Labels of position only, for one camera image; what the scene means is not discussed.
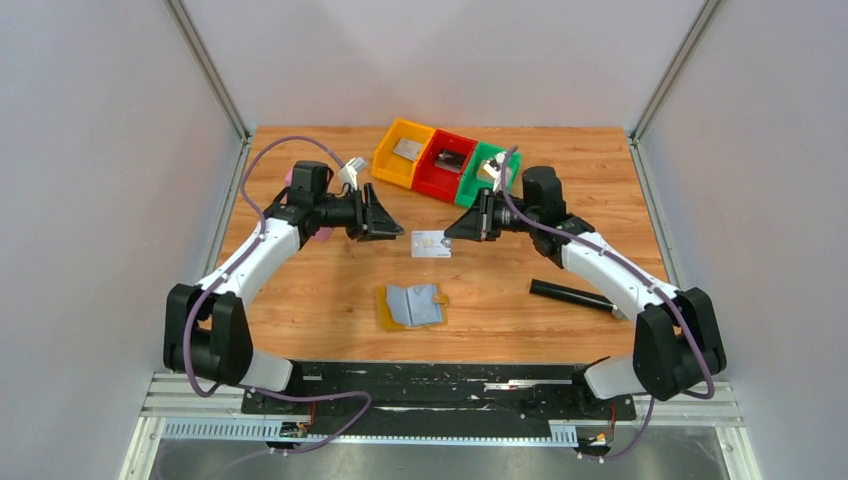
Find yellow leather card holder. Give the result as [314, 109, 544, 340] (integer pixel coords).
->
[375, 283, 449, 332]

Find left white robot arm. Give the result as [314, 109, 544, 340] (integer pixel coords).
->
[163, 161, 404, 392]

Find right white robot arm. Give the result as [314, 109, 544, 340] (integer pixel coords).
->
[444, 166, 727, 402]

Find dark card in red bin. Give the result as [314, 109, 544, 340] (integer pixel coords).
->
[434, 149, 466, 174]

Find silver card in yellow bin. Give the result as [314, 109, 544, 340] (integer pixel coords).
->
[392, 138, 424, 162]

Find pink wedge stand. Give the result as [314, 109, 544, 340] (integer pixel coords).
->
[285, 168, 334, 243]

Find green plastic bin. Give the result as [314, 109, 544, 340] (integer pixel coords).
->
[455, 142, 506, 207]

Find red plastic bin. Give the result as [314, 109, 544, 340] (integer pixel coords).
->
[412, 129, 478, 204]

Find yellow plastic bin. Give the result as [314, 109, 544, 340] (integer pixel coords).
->
[371, 118, 436, 189]

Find black cylinder on table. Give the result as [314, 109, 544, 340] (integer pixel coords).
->
[529, 279, 616, 313]

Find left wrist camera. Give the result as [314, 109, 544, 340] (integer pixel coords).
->
[339, 157, 367, 190]

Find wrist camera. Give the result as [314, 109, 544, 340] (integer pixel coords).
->
[478, 151, 506, 181]
[339, 157, 367, 190]

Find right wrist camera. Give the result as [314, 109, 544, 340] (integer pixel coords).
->
[478, 151, 506, 181]

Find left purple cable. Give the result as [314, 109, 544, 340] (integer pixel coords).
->
[182, 135, 375, 457]

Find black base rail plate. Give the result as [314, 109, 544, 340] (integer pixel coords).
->
[241, 361, 637, 439]

